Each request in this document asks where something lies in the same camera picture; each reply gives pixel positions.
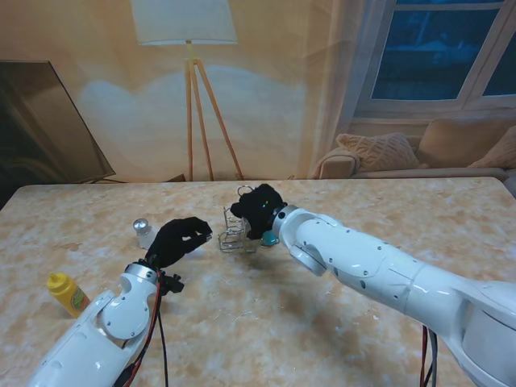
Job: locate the clear salt shaker silver cap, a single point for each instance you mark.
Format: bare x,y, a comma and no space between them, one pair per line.
143,238

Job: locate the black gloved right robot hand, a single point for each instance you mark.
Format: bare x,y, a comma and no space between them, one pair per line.
260,205

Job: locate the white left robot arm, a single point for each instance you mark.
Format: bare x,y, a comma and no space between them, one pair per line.
88,338

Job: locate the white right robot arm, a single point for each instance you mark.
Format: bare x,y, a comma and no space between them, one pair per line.
383,274

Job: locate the teal shaker with silver cap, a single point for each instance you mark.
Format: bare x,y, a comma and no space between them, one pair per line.
269,240

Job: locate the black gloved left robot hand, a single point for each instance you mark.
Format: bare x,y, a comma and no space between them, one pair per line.
175,240

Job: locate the yellow mustard squeeze bottle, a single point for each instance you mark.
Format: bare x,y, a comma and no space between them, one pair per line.
71,300

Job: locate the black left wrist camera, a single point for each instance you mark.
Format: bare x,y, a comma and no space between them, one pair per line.
173,284

